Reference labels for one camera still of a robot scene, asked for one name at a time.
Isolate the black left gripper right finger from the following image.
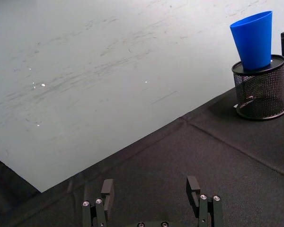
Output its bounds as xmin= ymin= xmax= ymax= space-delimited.
xmin=186 ymin=175 xmax=224 ymax=227

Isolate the black mesh pen holder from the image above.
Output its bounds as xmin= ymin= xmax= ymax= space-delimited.
xmin=231 ymin=54 xmax=284 ymax=121

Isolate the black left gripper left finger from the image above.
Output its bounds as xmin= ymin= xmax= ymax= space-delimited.
xmin=82 ymin=178 xmax=115 ymax=227

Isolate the blue plastic cup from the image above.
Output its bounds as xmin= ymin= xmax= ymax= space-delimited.
xmin=229 ymin=10 xmax=274 ymax=70

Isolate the black table cloth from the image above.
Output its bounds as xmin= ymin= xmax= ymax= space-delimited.
xmin=0 ymin=83 xmax=284 ymax=227

